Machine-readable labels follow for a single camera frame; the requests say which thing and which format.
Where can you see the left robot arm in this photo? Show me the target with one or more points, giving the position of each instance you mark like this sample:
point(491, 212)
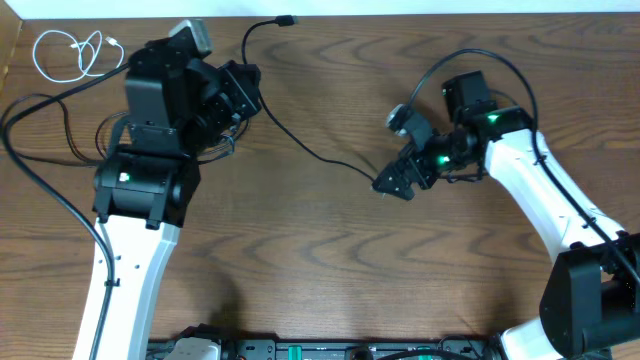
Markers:
point(178, 106)

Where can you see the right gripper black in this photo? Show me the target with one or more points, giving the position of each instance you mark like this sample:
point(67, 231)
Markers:
point(406, 190)

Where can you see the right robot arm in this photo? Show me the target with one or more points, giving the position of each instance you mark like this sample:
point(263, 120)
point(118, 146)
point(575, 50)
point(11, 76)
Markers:
point(591, 301)

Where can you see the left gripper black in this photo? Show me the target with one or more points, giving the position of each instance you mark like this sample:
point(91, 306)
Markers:
point(242, 75)

